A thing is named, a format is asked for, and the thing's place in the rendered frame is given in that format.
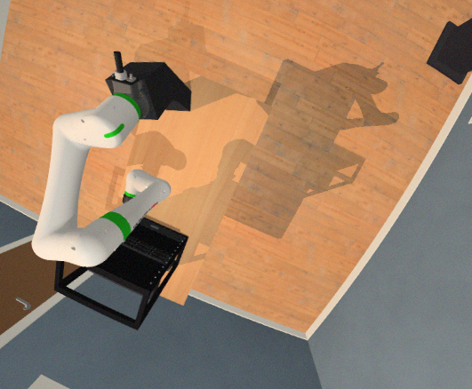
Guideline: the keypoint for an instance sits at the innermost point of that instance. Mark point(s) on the black server rack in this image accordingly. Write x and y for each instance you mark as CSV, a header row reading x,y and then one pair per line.
x,y
134,265

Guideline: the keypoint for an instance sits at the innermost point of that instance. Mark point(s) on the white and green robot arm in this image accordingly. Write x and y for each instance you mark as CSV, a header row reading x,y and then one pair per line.
x,y
57,236

